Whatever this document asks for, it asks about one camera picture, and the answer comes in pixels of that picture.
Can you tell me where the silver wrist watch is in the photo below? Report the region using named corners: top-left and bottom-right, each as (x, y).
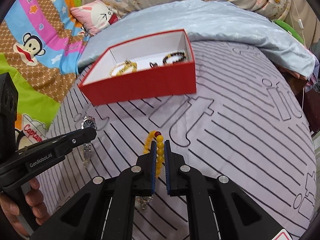
top-left (81, 115), bottom-right (97, 164)

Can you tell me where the yellow amber bead bracelet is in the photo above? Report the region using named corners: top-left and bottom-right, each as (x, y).
top-left (143, 130), bottom-right (165, 179)

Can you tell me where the red jewelry box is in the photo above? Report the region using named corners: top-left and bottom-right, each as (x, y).
top-left (78, 29), bottom-right (196, 106)

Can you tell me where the person's left hand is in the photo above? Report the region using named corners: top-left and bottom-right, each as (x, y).
top-left (1, 178), bottom-right (50, 237)

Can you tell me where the colourful monkey print blanket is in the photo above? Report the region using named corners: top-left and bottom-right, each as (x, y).
top-left (1, 0), bottom-right (88, 148)

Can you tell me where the dark purple bead strand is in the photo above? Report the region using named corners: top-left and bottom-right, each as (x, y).
top-left (149, 62), bottom-right (158, 68)

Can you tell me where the light blue quilt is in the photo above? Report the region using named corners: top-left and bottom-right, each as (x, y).
top-left (78, 0), bottom-right (319, 78)

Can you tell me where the pink cartoon pillow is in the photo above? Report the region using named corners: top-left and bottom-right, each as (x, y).
top-left (70, 0), bottom-right (119, 36)

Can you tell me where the green object at bedside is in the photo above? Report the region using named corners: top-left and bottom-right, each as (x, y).
top-left (272, 20), bottom-right (305, 44)

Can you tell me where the silver chain under gripper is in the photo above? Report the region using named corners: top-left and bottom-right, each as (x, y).
top-left (134, 195), bottom-right (153, 212)

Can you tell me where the gold chain yellow bead bracelet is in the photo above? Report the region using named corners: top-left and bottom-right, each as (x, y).
top-left (109, 59), bottom-right (138, 78)

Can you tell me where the dark bead gold bracelet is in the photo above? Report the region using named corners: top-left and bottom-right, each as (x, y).
top-left (162, 51), bottom-right (188, 66)

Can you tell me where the white cable with switch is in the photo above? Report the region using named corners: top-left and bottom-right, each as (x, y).
top-left (290, 0), bottom-right (307, 46)

